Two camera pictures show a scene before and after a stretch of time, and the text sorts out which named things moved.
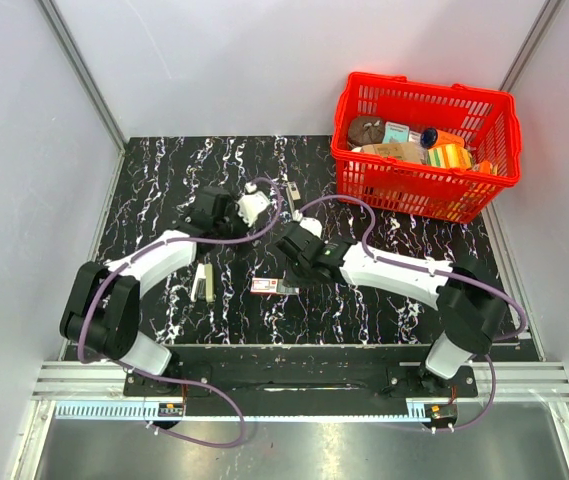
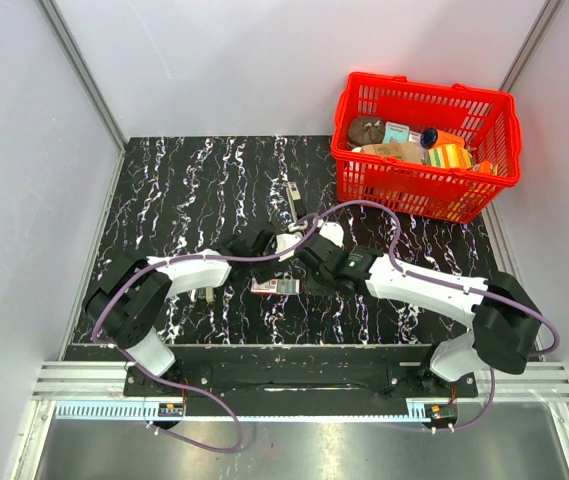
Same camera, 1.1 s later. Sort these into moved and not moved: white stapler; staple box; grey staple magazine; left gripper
Moved: left gripper
Not moved: white stapler; grey staple magazine; staple box
